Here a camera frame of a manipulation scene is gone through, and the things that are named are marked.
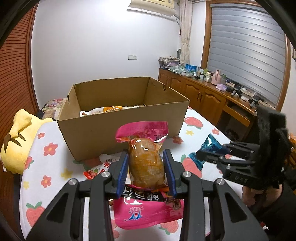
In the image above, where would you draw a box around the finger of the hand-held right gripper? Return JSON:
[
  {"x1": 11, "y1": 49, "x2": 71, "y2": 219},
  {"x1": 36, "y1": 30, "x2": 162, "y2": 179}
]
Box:
[
  {"x1": 196, "y1": 150, "x2": 255, "y2": 168},
  {"x1": 222, "y1": 141, "x2": 260, "y2": 155}
]

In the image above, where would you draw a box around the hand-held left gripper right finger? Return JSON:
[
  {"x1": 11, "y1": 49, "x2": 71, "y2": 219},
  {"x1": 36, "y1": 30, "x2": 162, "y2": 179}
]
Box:
[{"x1": 163, "y1": 149, "x2": 270, "y2": 241}]

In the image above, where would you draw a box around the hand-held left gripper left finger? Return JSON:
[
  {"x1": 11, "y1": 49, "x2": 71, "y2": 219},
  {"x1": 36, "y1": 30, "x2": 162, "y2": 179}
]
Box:
[{"x1": 25, "y1": 150, "x2": 129, "y2": 241}]

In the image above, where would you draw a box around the teal blue snack packet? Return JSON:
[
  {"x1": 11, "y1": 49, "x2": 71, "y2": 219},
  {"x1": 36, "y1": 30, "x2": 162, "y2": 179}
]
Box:
[{"x1": 188, "y1": 134, "x2": 223, "y2": 172}]

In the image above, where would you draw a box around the red snack packet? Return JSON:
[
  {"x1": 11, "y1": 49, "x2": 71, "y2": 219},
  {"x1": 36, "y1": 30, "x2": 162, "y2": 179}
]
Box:
[{"x1": 83, "y1": 155, "x2": 121, "y2": 181}]

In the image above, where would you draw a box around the pink packet with brown food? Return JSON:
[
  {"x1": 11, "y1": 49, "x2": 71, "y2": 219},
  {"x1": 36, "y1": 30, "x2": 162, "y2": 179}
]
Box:
[{"x1": 115, "y1": 121, "x2": 169, "y2": 188}]

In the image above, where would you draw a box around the brown cardboard box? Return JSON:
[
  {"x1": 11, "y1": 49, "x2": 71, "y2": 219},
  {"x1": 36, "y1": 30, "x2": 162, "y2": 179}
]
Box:
[{"x1": 57, "y1": 76, "x2": 190, "y2": 162}]

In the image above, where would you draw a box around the pink packet with black label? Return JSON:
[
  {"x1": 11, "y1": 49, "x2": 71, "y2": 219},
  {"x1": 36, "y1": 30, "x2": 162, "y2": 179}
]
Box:
[{"x1": 109, "y1": 183, "x2": 185, "y2": 230}]

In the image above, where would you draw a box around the long white snack packet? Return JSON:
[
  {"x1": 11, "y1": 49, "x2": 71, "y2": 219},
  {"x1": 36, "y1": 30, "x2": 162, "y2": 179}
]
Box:
[{"x1": 80, "y1": 108, "x2": 104, "y2": 117}]

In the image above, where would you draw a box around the person's right hand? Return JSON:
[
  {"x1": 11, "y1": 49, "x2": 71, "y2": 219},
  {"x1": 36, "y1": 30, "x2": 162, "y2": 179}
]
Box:
[{"x1": 242, "y1": 184, "x2": 287, "y2": 209}]

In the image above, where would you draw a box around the wooden sideboard cabinet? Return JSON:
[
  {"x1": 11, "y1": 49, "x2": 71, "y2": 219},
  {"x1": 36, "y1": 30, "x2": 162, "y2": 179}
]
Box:
[{"x1": 158, "y1": 68, "x2": 262, "y2": 142}]

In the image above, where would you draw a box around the pink kettle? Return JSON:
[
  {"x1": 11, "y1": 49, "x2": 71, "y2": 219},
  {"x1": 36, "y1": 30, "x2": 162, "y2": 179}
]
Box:
[{"x1": 211, "y1": 70, "x2": 221, "y2": 85}]

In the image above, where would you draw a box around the cartoon print quilt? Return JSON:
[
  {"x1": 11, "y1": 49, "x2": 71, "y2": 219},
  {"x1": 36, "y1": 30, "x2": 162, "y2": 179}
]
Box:
[{"x1": 38, "y1": 98, "x2": 68, "y2": 121}]

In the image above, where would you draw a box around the grey window blind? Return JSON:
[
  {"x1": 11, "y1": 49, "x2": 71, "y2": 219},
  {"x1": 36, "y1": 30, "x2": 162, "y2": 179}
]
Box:
[{"x1": 206, "y1": 5, "x2": 287, "y2": 107}]

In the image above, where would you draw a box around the pile of packets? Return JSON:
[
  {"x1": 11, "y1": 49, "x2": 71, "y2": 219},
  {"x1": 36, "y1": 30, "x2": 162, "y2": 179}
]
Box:
[{"x1": 158, "y1": 56, "x2": 181, "y2": 70}]

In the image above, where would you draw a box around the yellow plush toy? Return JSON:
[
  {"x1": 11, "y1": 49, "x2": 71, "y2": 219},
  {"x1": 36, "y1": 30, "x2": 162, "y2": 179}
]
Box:
[{"x1": 0, "y1": 109, "x2": 56, "y2": 175}]

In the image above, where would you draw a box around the beige curtain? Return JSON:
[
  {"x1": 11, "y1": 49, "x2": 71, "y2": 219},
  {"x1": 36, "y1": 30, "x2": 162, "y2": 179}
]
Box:
[{"x1": 179, "y1": 0, "x2": 192, "y2": 65}]

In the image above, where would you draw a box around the brown slatted wardrobe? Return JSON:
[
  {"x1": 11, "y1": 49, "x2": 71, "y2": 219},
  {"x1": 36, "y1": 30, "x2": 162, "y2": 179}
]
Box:
[{"x1": 0, "y1": 5, "x2": 40, "y2": 241}]

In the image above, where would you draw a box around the wall air conditioner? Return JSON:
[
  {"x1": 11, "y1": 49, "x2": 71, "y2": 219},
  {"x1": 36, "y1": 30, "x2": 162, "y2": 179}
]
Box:
[{"x1": 127, "y1": 0, "x2": 179, "y2": 18}]

